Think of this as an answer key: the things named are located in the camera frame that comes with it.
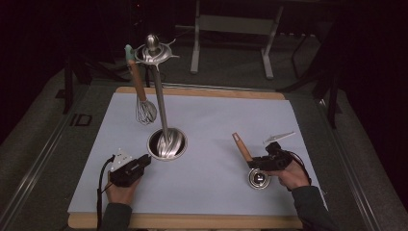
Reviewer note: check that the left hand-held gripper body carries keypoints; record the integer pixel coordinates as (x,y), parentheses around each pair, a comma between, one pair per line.
(123,174)

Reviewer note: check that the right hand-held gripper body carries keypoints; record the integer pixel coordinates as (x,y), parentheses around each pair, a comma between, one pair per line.
(277,160)

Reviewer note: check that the steel utensil rack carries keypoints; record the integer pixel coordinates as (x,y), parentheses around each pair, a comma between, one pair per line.
(160,96)

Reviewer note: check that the person's left hand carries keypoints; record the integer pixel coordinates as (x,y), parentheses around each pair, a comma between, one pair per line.
(120,194)

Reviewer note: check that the person's right hand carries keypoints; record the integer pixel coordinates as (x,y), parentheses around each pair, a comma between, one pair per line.
(293,176)

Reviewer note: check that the white table sheet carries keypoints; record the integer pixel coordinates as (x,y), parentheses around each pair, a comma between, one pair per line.
(208,128)

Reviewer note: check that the black metal stand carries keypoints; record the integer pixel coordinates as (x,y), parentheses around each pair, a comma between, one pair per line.
(333,96)
(68,89)

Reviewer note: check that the grey metal frame stand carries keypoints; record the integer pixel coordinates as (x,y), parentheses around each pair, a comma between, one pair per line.
(237,24)

